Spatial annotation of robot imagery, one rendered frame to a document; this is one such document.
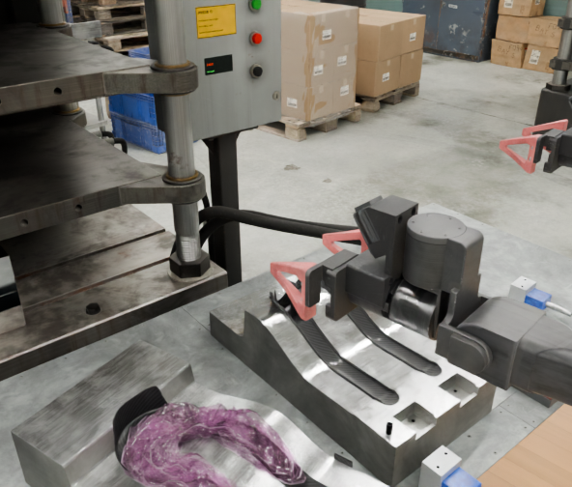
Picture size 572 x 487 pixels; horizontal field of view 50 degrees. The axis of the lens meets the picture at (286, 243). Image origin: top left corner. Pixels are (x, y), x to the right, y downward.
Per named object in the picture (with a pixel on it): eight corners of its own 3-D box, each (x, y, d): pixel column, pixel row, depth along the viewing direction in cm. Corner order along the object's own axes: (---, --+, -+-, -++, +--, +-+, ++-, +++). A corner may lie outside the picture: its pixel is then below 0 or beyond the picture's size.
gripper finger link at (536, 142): (497, 128, 108) (549, 139, 103) (514, 120, 113) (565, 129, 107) (491, 164, 111) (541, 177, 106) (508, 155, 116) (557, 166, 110)
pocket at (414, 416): (435, 434, 95) (438, 416, 94) (413, 451, 92) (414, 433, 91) (413, 417, 98) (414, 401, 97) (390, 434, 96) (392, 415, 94)
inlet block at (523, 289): (574, 320, 131) (580, 299, 129) (563, 329, 128) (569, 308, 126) (517, 296, 140) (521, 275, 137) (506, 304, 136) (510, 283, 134)
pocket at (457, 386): (476, 403, 101) (479, 386, 100) (456, 418, 98) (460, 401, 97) (454, 388, 104) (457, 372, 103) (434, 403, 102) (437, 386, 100)
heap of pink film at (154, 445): (315, 468, 89) (316, 429, 85) (242, 563, 76) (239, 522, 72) (182, 399, 101) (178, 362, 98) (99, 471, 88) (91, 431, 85)
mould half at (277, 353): (491, 412, 107) (504, 351, 101) (390, 490, 93) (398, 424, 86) (304, 291, 141) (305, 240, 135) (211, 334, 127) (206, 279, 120)
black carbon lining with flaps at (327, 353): (446, 378, 105) (454, 333, 100) (383, 421, 96) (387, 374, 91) (312, 292, 128) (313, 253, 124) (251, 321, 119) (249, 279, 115)
